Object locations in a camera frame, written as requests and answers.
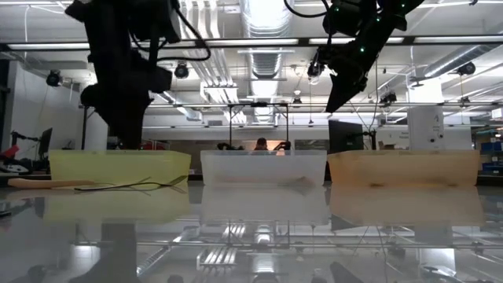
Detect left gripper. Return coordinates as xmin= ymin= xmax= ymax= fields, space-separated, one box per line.
xmin=80 ymin=42 xmax=173 ymax=150

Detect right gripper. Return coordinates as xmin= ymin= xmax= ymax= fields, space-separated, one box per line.
xmin=322 ymin=0 xmax=384 ymax=114

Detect black metal fork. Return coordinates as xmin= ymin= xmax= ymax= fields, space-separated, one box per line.
xmin=73 ymin=175 xmax=189 ymax=193

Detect black background monitor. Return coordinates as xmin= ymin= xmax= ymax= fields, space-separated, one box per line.
xmin=328 ymin=119 xmax=365 ymax=155

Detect yellow plastic bin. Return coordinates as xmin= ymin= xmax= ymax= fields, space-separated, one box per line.
xmin=49 ymin=149 xmax=193 ymax=186

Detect black ceiling dome lamp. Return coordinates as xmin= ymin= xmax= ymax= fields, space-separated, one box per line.
xmin=46 ymin=69 xmax=63 ymax=87
xmin=457 ymin=61 xmax=478 ymax=77
xmin=174 ymin=62 xmax=191 ymax=81

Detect black overhead crossbar with lights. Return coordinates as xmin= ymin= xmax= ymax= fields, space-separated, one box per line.
xmin=0 ymin=35 xmax=503 ymax=51

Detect small black desk monitor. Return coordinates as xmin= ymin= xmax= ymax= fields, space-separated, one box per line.
xmin=38 ymin=127 xmax=54 ymax=156

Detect white column cabinet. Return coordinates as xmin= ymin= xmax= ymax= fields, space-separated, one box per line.
xmin=406 ymin=84 xmax=446 ymax=152

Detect orange plastic bin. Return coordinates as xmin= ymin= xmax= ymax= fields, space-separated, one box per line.
xmin=327 ymin=149 xmax=481 ymax=188

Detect white ceiling light panel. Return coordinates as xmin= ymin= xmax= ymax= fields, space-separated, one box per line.
xmin=199 ymin=83 xmax=241 ymax=105

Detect red background object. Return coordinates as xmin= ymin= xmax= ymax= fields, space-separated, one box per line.
xmin=0 ymin=144 xmax=20 ymax=159

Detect clear plastic bin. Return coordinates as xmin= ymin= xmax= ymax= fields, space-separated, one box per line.
xmin=200 ymin=149 xmax=328 ymax=186

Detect blue storage bins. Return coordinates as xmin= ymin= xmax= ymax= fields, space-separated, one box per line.
xmin=481 ymin=140 xmax=503 ymax=172

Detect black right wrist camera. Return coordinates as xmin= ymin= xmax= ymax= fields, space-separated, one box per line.
xmin=316 ymin=42 xmax=335 ymax=67

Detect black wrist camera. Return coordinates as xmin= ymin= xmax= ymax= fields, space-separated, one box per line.
xmin=129 ymin=0 xmax=182 ymax=45
xmin=316 ymin=42 xmax=335 ymax=67

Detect black vertical post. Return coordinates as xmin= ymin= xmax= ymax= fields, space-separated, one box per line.
xmin=80 ymin=105 xmax=90 ymax=151

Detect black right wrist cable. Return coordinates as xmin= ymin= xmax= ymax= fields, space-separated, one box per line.
xmin=282 ymin=0 xmax=332 ymax=19

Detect silver ventilation duct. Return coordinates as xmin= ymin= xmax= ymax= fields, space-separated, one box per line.
xmin=238 ymin=0 xmax=295 ymax=82

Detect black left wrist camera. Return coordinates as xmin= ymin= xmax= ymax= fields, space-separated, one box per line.
xmin=129 ymin=0 xmax=182 ymax=45

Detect black background rig frame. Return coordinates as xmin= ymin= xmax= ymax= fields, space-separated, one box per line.
xmin=226 ymin=102 xmax=291 ymax=151

